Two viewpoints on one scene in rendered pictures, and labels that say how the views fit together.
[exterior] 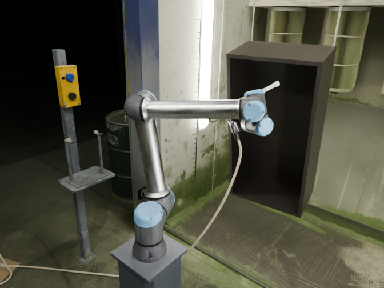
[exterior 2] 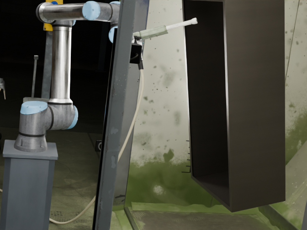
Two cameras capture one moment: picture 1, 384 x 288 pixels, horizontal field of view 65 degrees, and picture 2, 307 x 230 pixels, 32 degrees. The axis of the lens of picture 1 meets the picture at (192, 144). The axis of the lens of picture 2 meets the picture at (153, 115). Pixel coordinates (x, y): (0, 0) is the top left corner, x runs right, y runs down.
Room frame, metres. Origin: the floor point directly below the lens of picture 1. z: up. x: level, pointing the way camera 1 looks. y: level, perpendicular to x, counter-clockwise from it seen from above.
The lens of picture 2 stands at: (-0.66, -2.14, 1.50)
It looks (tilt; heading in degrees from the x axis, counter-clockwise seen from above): 11 degrees down; 37
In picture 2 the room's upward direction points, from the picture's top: 7 degrees clockwise
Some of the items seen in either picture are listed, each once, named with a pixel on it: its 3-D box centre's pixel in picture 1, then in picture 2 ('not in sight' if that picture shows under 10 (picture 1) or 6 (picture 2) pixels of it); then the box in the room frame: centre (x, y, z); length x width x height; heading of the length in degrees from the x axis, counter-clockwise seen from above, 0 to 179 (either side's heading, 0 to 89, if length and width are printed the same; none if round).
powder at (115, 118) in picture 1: (133, 118); not in sight; (3.07, 0.63, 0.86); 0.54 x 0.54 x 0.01
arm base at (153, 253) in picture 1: (149, 243); (31, 139); (1.34, 0.22, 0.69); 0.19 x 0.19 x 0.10
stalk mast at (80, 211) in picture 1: (74, 167); (45, 93); (1.97, 0.85, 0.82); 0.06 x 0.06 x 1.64; 51
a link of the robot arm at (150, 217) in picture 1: (149, 221); (34, 117); (1.35, 0.22, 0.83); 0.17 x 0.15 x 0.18; 168
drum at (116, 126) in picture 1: (135, 154); not in sight; (3.07, 0.63, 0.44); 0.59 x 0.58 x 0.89; 32
